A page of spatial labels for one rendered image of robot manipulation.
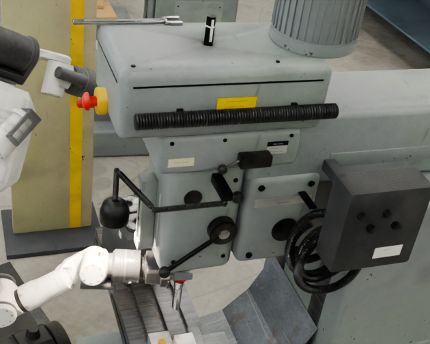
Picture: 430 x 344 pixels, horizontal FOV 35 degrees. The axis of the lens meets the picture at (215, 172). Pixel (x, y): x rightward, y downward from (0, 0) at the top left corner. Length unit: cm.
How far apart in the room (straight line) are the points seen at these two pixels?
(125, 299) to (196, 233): 60
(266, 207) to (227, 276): 209
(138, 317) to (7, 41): 92
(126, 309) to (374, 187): 101
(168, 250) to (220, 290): 199
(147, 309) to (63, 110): 157
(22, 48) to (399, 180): 95
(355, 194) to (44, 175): 250
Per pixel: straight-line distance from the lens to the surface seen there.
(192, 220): 163
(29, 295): 187
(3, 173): 173
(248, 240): 171
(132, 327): 212
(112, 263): 182
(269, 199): 165
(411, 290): 194
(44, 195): 376
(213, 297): 361
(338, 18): 151
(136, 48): 145
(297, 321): 205
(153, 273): 182
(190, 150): 149
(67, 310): 349
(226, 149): 152
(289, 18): 152
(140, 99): 138
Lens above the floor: 247
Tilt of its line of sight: 33 degrees down
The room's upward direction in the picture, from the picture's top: 8 degrees clockwise
